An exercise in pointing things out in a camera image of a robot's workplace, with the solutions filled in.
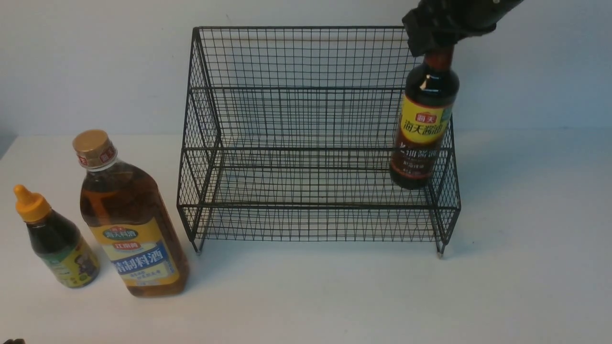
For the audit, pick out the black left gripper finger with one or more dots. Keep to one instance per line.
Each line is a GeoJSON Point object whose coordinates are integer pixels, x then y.
{"type": "Point", "coordinates": [14, 341]}

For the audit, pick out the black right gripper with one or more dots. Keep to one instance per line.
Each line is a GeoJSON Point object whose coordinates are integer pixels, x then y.
{"type": "Point", "coordinates": [435, 24]}

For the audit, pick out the dark soy sauce bottle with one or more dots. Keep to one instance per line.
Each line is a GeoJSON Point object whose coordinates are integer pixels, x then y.
{"type": "Point", "coordinates": [430, 92]}

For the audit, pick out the small orange-capped sauce bottle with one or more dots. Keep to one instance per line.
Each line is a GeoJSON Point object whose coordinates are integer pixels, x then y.
{"type": "Point", "coordinates": [56, 240]}

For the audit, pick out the large cooking wine bottle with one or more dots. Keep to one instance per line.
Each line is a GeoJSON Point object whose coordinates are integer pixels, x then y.
{"type": "Point", "coordinates": [123, 208]}

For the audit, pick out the black wire mesh shelf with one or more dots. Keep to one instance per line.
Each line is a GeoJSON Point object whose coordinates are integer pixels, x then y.
{"type": "Point", "coordinates": [288, 135]}

